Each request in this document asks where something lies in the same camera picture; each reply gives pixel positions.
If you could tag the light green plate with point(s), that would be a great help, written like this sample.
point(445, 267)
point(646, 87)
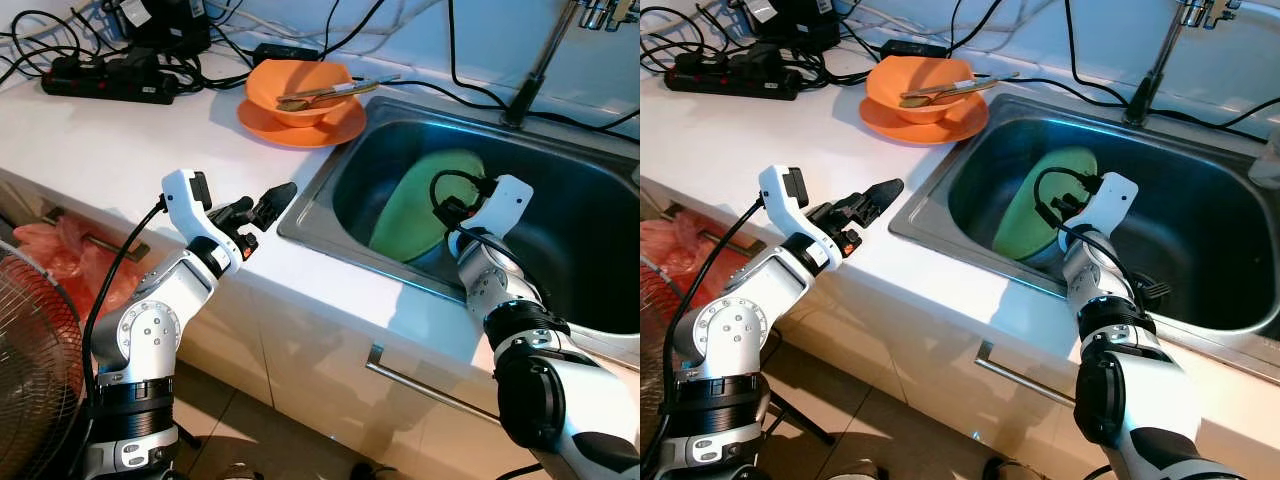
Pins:
point(1020, 215)
point(410, 210)

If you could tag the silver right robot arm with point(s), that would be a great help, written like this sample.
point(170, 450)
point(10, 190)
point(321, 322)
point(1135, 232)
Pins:
point(500, 290)
point(1100, 280)

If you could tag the white kitchen cabinet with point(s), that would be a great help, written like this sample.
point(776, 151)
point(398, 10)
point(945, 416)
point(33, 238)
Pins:
point(920, 340)
point(300, 350)

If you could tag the orange plate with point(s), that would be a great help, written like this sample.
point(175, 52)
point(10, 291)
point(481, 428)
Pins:
point(330, 135)
point(955, 130)

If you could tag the metal spoon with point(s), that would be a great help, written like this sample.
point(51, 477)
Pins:
point(292, 103)
point(1005, 77)
point(385, 80)
point(912, 100)

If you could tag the stainless steel sink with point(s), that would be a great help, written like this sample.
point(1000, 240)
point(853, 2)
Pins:
point(570, 230)
point(1200, 230)

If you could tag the metal sink faucet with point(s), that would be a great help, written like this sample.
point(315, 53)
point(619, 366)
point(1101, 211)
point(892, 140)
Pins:
point(1136, 110)
point(515, 112)

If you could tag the orange bowl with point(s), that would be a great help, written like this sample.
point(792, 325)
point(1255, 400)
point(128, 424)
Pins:
point(895, 72)
point(280, 75)

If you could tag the black power strip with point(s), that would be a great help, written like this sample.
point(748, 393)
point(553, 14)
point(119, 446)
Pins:
point(730, 80)
point(110, 85)

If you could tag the black labelled adapter box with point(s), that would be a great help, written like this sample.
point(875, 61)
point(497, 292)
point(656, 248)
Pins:
point(165, 25)
point(790, 22)

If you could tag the clear plastic cup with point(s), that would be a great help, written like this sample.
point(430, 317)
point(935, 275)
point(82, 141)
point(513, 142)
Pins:
point(1266, 160)

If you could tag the grey left robot foot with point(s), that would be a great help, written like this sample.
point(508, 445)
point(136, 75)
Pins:
point(238, 472)
point(850, 471)

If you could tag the grey robot foot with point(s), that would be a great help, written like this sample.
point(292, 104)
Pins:
point(372, 473)
point(1010, 470)
point(238, 472)
point(850, 471)

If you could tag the grey right robot foot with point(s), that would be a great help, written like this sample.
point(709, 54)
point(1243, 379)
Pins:
point(1010, 470)
point(372, 473)

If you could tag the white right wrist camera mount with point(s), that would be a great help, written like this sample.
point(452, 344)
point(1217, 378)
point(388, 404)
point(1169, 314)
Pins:
point(505, 200)
point(1115, 200)

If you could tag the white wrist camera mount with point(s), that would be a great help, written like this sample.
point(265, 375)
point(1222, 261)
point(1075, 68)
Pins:
point(180, 200)
point(780, 195)
point(1115, 200)
point(505, 200)

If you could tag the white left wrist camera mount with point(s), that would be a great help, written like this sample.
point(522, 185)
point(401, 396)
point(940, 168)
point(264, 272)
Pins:
point(780, 195)
point(180, 200)

